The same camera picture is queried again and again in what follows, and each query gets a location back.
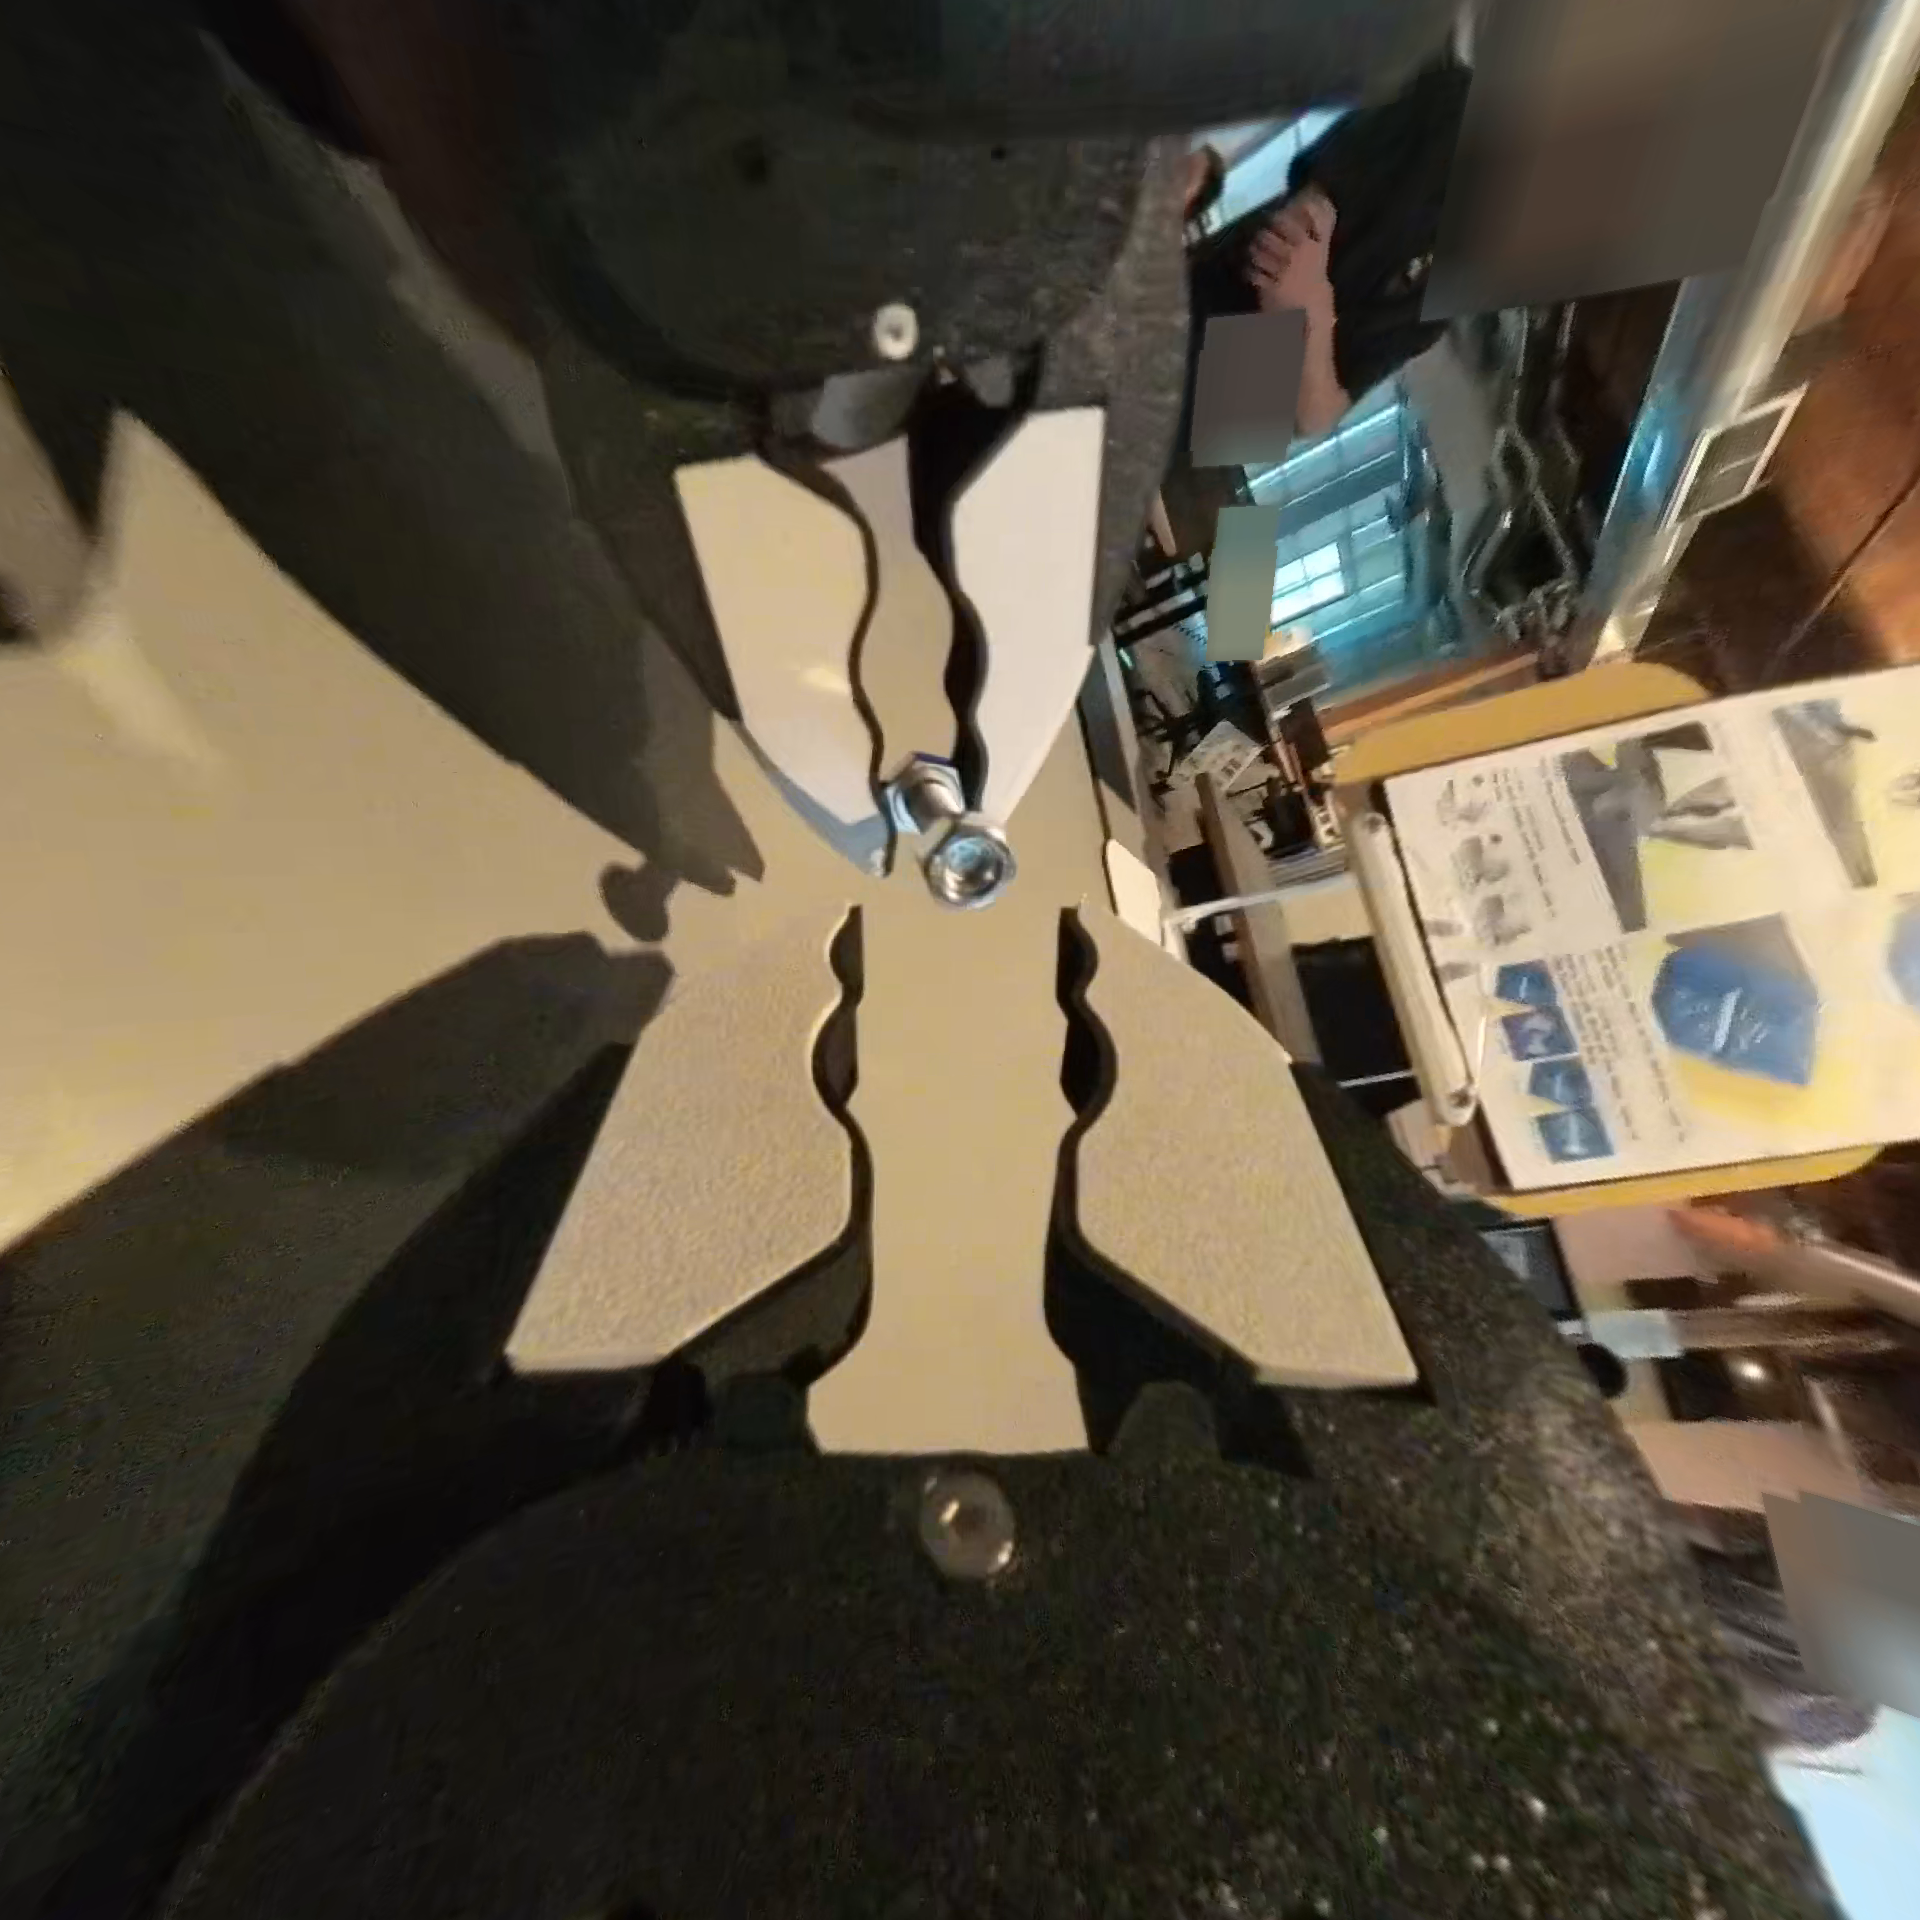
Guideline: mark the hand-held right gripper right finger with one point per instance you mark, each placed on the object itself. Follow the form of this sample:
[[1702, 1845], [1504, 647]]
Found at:
[[1227, 1185]]

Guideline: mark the silver ventilation duct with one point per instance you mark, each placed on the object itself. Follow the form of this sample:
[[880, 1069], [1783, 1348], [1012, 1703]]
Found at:
[[1798, 297]]

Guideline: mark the silver hex nut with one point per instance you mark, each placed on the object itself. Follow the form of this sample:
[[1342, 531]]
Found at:
[[942, 886]]

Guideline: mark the instruction poster board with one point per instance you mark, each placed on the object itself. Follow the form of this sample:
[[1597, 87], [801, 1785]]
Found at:
[[1653, 930]]

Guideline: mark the grey flat panel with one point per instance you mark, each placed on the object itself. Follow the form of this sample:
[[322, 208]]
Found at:
[[1244, 580]]

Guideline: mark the silver hex bolt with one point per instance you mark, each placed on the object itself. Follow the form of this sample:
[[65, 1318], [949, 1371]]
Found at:
[[916, 795]]

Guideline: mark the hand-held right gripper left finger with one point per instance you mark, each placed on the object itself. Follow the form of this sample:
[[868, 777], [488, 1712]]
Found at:
[[700, 1185]]

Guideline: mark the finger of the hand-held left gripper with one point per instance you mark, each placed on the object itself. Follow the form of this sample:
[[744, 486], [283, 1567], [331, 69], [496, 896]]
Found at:
[[1048, 571], [784, 605]]

